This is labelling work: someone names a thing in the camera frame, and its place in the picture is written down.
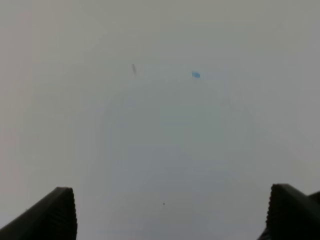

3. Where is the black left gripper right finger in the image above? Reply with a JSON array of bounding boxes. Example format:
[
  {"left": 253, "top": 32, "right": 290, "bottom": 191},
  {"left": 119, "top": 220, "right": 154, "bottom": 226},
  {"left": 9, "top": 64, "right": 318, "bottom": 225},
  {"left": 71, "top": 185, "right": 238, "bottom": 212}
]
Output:
[{"left": 258, "top": 183, "right": 320, "bottom": 240}]

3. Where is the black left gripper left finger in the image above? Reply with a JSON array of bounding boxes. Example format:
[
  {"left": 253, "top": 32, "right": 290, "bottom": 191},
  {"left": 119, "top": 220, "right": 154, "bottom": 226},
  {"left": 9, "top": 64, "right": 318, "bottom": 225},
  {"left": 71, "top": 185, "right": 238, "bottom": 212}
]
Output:
[{"left": 0, "top": 187, "right": 78, "bottom": 240}]

